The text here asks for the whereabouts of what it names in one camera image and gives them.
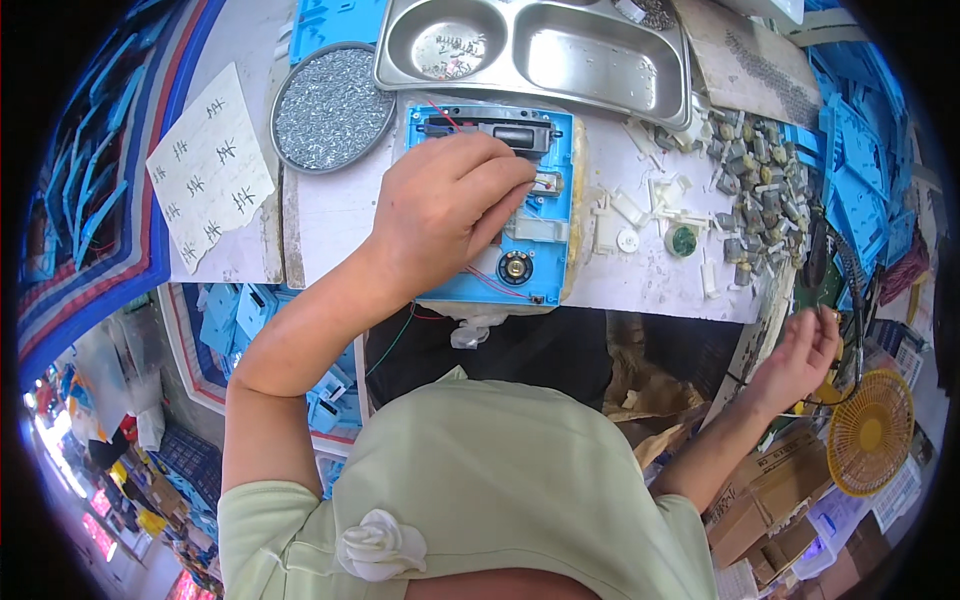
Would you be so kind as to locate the striped woven bag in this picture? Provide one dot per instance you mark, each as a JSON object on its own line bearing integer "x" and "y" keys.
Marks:
{"x": 90, "y": 195}

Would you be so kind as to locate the pile of blue housings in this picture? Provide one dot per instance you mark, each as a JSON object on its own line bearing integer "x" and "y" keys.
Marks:
{"x": 862, "y": 187}

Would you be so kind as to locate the stainless steel compartment tray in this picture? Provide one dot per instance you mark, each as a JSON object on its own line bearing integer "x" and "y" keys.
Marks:
{"x": 585, "y": 60}

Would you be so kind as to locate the person's left hand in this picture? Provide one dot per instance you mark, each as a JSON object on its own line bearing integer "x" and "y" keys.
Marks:
{"x": 427, "y": 210}

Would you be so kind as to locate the person's legs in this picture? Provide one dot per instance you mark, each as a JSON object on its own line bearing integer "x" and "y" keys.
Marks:
{"x": 510, "y": 352}

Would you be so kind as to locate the person's right fingers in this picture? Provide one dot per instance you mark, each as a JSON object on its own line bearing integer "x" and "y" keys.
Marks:
{"x": 829, "y": 334}

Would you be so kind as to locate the blue plastic panel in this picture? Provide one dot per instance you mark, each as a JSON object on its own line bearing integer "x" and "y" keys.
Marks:
{"x": 330, "y": 26}

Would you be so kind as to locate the scattered white plastic parts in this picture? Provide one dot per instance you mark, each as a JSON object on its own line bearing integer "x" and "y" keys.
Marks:
{"x": 645, "y": 206}

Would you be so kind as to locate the black mechanism block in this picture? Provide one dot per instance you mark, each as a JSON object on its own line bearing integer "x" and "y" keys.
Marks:
{"x": 517, "y": 135}

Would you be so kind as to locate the stack of cardboard boxes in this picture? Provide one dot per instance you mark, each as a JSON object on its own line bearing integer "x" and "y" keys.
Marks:
{"x": 772, "y": 495}

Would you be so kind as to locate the handwritten white paper sheet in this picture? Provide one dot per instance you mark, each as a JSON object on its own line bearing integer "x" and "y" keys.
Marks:
{"x": 214, "y": 172}

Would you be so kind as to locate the white round gear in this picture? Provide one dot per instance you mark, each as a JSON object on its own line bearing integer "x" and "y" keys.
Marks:
{"x": 628, "y": 241}

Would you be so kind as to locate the round black speaker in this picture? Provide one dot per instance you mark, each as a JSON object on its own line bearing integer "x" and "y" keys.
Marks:
{"x": 515, "y": 267}

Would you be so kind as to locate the small silver motor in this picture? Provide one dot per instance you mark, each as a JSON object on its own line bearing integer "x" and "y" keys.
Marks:
{"x": 550, "y": 184}

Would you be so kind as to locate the yellow small fan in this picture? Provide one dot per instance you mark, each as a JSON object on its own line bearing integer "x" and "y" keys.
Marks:
{"x": 870, "y": 431}

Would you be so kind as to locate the round tray of screws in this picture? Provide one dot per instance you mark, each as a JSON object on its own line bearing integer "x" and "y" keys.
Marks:
{"x": 330, "y": 109}

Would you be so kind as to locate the crumpled brown paper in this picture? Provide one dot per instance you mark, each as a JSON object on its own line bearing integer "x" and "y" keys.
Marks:
{"x": 652, "y": 405}

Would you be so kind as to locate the person's right hand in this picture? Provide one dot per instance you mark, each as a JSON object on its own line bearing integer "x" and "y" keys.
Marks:
{"x": 791, "y": 367}

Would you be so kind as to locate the pile of metal springs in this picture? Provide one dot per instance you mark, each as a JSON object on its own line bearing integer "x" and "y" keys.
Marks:
{"x": 649, "y": 11}

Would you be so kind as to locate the brown cardboard sheet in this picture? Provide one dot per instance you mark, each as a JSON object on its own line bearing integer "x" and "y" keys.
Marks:
{"x": 750, "y": 60}

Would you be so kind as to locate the green round cap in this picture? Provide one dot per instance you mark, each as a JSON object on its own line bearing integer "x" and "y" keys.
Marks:
{"x": 682, "y": 241}

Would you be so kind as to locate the person's body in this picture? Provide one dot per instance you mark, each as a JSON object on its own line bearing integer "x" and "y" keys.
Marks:
{"x": 487, "y": 487}

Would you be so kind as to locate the pile of small motors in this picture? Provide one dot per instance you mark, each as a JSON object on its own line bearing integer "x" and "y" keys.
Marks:
{"x": 757, "y": 195}

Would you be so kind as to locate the crate of blue parts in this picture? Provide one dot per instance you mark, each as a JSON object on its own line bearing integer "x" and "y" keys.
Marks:
{"x": 232, "y": 322}

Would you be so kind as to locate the clear plastic wrap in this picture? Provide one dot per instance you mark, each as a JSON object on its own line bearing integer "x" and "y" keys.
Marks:
{"x": 472, "y": 331}

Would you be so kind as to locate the blue plastic device housing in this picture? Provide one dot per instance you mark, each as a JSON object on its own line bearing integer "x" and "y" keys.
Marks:
{"x": 540, "y": 262}

